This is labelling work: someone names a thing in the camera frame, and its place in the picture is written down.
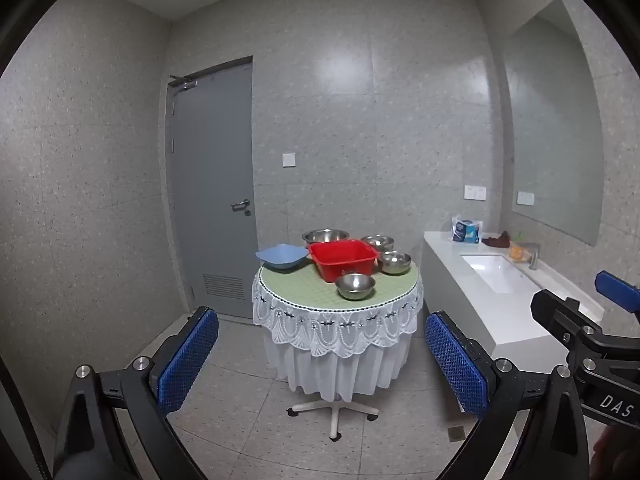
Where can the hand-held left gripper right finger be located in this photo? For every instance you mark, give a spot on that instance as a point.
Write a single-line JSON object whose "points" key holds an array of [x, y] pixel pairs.
{"points": [[455, 365]]}

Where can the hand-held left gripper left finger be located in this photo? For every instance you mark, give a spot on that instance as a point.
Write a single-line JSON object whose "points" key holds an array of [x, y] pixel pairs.
{"points": [[187, 355]]}

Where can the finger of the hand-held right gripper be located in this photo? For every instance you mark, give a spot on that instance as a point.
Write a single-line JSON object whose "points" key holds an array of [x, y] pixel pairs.
{"points": [[620, 292], [557, 310]]}

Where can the blue square plate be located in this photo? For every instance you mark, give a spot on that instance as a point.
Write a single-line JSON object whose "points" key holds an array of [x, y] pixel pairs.
{"points": [[280, 256]]}

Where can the red plastic basin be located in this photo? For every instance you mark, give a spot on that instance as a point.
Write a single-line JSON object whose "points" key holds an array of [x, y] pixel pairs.
{"points": [[345, 262]]}

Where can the large steel bowl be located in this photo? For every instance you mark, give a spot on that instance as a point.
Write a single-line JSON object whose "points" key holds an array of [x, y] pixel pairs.
{"points": [[325, 236]]}

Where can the person's right hand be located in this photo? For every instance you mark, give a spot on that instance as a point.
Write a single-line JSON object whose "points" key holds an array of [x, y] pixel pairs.
{"points": [[617, 452]]}

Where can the metal faucet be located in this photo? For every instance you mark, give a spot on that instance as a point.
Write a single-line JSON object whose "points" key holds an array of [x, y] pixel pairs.
{"points": [[534, 255]]}

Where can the white sink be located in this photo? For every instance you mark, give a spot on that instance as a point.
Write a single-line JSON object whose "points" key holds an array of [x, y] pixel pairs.
{"points": [[500, 272]]}

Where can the floor drain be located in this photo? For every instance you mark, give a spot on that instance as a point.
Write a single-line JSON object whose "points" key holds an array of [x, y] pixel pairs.
{"points": [[456, 434]]}

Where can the small orange container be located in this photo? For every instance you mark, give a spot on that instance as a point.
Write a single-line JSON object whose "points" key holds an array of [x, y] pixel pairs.
{"points": [[516, 251]]}

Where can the brown cloth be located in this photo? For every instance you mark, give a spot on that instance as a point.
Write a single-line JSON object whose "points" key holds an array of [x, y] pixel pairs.
{"points": [[497, 240]]}

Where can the white vanity counter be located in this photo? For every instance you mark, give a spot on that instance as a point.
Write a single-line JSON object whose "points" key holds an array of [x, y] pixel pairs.
{"points": [[450, 270]]}

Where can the blue tissue packet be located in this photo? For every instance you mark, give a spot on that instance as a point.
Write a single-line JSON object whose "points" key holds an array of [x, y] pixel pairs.
{"points": [[466, 231]]}

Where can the green checked table mat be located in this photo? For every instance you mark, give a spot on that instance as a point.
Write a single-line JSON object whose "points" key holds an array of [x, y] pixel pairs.
{"points": [[295, 287]]}

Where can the white swivel table base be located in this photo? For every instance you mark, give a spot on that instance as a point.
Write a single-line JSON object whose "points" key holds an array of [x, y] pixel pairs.
{"points": [[334, 412]]}

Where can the grey door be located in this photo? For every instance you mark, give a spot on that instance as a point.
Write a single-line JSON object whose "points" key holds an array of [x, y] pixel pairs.
{"points": [[210, 185]]}

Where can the door closer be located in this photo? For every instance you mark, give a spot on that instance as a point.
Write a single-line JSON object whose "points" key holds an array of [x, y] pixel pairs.
{"points": [[184, 82]]}

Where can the white wall socket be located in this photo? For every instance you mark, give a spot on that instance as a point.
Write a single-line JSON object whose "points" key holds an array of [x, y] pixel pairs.
{"points": [[474, 192]]}

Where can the wall mirror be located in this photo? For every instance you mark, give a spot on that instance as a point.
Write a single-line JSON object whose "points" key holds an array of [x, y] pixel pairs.
{"points": [[550, 135]]}

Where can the white light switch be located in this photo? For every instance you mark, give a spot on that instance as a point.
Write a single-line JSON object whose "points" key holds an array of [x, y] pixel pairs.
{"points": [[288, 160]]}

